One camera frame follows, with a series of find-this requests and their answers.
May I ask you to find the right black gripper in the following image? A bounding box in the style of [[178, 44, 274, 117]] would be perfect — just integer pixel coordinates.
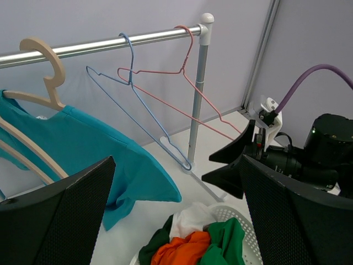
[[201, 119, 339, 199]]

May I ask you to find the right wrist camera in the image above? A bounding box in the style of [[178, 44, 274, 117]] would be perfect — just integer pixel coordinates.
[[248, 95, 283, 151]]

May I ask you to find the bright green t shirt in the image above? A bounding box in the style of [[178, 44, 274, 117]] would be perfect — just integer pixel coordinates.
[[197, 218, 245, 265]]

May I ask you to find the beige wooden hanger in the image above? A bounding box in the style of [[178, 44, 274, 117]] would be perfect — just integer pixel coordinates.
[[0, 115, 69, 202], [1, 37, 66, 111]]

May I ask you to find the pink wire hanger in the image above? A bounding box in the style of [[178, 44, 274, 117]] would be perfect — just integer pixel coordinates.
[[133, 26, 244, 140]]

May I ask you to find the dark green white t shirt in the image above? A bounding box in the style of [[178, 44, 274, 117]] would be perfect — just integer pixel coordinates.
[[137, 203, 217, 264]]

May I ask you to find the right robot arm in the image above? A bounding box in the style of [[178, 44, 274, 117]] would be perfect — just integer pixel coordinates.
[[201, 114, 352, 199]]

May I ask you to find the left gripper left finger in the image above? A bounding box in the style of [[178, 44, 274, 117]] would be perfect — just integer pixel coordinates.
[[1, 156, 116, 264]]

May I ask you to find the orange t shirt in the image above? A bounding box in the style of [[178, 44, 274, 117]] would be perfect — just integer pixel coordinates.
[[151, 231, 211, 265]]

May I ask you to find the blue wire hanger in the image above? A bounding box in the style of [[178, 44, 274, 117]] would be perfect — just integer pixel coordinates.
[[85, 32, 192, 172]]

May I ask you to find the white plastic basket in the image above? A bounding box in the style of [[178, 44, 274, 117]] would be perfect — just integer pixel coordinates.
[[131, 203, 262, 264]]

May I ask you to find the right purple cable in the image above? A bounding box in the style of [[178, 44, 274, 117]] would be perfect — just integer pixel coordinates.
[[274, 63, 353, 115]]

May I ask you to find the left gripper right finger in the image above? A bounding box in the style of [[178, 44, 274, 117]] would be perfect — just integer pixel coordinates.
[[239, 155, 352, 264]]

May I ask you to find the metal clothes rack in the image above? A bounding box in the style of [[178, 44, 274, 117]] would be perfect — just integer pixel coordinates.
[[1, 13, 225, 202]]

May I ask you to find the blue t shirt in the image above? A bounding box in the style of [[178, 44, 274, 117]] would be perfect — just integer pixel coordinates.
[[1, 91, 181, 230]]

